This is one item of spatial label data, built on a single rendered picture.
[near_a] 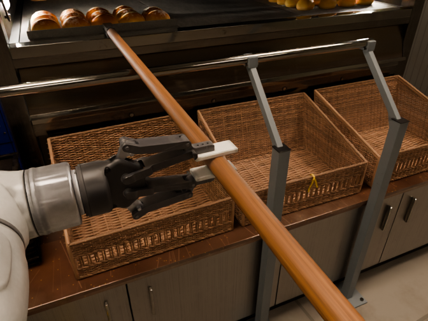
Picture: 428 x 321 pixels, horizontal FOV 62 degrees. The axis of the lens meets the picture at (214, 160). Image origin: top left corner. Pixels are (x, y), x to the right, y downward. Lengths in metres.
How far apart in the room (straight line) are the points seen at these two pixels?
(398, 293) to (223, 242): 1.07
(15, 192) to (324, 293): 0.37
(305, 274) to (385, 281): 1.73
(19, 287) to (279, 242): 0.26
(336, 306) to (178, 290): 1.03
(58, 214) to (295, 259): 0.29
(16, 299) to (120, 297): 0.92
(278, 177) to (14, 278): 0.86
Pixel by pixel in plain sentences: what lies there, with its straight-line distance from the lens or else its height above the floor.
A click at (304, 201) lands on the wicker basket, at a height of 0.62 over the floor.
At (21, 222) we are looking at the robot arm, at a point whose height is 1.21.
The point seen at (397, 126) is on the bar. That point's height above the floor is 0.94.
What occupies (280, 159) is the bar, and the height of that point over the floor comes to 0.93.
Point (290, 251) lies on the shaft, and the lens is 0.41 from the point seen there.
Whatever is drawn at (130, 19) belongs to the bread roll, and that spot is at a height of 1.22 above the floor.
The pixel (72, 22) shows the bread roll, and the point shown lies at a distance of 1.48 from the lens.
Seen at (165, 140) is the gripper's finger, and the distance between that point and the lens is 0.51.
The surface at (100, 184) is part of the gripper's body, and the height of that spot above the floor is 1.22.
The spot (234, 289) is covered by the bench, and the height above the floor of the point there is 0.32.
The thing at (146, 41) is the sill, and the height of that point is 1.16.
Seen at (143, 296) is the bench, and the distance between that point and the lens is 1.32.
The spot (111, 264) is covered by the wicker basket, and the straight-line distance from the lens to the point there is 1.24.
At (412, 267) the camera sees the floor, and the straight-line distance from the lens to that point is 2.24.
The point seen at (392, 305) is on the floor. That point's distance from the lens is 2.03.
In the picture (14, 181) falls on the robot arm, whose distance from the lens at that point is 0.50.
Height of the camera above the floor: 1.50
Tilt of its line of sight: 33 degrees down
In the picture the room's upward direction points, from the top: straight up
